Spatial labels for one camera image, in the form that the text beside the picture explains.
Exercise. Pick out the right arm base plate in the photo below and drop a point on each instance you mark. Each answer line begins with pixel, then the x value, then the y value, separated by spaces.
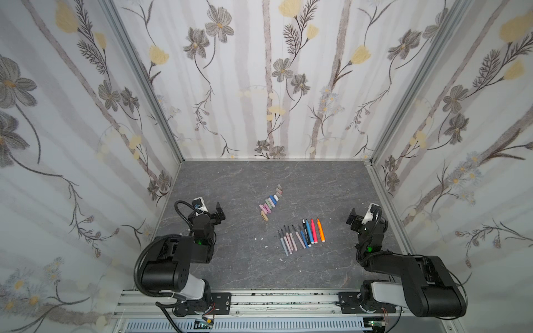
pixel 350 303

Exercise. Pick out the beige cap blue pen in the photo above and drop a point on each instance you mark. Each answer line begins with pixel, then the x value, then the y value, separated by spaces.
pixel 282 241

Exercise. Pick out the dark blue pen cap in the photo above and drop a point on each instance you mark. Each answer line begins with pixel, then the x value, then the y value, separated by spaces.
pixel 272 200

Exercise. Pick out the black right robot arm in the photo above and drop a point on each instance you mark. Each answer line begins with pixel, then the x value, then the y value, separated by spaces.
pixel 427 288

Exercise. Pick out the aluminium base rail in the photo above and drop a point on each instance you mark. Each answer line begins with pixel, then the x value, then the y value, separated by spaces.
pixel 262 303

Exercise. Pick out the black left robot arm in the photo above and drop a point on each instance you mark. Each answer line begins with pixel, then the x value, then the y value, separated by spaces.
pixel 163 267

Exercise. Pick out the black marker white cap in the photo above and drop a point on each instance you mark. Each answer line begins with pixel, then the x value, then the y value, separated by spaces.
pixel 303 227

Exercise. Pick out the aluminium corner post left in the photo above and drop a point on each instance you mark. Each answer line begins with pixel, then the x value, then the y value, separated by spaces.
pixel 142 77

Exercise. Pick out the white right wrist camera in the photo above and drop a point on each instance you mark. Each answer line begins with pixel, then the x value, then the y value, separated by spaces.
pixel 373 213

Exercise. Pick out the orange marker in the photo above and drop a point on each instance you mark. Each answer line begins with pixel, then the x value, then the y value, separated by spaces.
pixel 320 228

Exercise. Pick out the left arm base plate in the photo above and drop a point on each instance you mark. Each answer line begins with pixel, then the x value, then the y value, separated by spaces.
pixel 214 303

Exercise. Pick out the white vented cable duct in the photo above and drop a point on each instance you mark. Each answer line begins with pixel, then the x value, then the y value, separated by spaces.
pixel 353 324

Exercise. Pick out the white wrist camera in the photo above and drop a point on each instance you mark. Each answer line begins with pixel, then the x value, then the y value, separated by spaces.
pixel 199 205
pixel 373 213

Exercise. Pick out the pink marker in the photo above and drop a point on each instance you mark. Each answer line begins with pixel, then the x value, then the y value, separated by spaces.
pixel 314 234

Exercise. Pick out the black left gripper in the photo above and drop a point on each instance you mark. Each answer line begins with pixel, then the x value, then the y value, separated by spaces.
pixel 213 217

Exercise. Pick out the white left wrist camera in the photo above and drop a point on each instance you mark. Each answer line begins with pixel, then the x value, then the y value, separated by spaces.
pixel 199 205

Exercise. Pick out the light blue marker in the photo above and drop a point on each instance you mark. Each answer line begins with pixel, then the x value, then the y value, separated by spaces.
pixel 309 233

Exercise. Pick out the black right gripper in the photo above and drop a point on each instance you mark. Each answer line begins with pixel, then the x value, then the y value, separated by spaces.
pixel 360 220

